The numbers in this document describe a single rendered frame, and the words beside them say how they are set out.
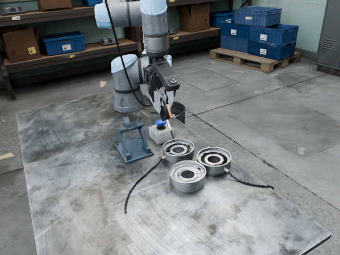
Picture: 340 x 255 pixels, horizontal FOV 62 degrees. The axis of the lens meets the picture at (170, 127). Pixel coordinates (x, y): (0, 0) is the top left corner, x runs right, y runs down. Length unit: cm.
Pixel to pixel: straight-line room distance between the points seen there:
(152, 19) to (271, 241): 65
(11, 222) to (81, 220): 139
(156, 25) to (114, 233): 57
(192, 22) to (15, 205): 377
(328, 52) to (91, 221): 400
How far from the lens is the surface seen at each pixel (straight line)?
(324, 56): 445
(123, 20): 97
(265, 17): 451
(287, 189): 213
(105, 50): 428
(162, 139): 102
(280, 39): 437
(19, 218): 216
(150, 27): 87
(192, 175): 85
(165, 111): 94
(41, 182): 97
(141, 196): 81
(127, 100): 127
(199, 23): 501
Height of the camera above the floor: 134
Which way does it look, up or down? 29 degrees down
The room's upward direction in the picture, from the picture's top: 4 degrees counter-clockwise
